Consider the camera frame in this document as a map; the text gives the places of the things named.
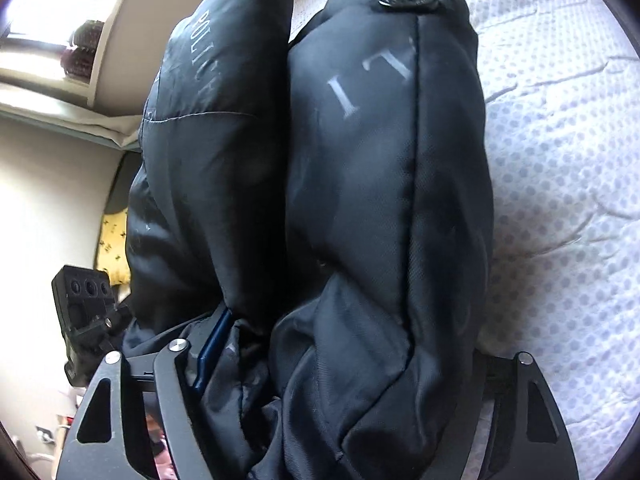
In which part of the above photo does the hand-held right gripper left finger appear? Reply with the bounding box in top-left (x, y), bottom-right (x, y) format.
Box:
top-left (55, 307), bottom-right (236, 480)

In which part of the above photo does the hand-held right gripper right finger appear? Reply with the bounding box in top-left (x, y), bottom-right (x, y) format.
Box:
top-left (467, 350), bottom-right (581, 480)

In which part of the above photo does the black printed jacket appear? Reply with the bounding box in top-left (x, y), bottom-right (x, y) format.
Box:
top-left (120, 0), bottom-right (496, 480)

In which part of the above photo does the yellow patterned pillow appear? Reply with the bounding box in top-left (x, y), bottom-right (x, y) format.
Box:
top-left (97, 209), bottom-right (132, 287)

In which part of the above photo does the dark bed headboard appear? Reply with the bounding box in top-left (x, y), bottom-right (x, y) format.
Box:
top-left (106, 152), bottom-right (144, 217)

